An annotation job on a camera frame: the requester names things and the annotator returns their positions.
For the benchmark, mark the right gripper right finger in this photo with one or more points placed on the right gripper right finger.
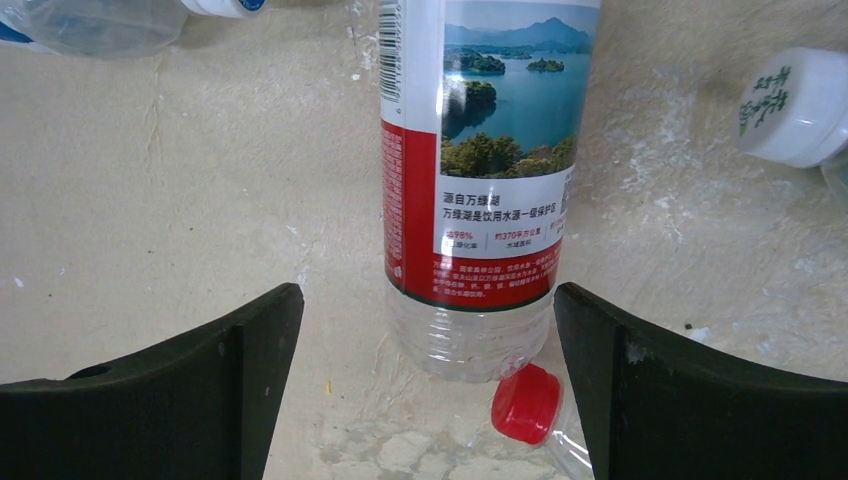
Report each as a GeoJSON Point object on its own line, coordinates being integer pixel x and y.
{"type": "Point", "coordinates": [655, 404]}

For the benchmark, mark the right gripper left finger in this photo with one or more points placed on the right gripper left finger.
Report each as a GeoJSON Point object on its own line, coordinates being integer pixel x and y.
{"type": "Point", "coordinates": [201, 405]}

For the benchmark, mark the red label bottle lake picture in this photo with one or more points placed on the red label bottle lake picture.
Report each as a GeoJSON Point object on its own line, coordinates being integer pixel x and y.
{"type": "Point", "coordinates": [481, 107]}

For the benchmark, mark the red label bottle lower right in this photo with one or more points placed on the red label bottle lower right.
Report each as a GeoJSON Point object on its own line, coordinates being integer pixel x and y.
{"type": "Point", "coordinates": [538, 408]}

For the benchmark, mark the green label bottle white cap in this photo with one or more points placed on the green label bottle white cap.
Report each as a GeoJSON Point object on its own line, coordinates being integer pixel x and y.
{"type": "Point", "coordinates": [794, 112]}

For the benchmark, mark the green blue label bottle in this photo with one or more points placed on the green blue label bottle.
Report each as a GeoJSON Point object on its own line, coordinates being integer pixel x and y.
{"type": "Point", "coordinates": [109, 29]}

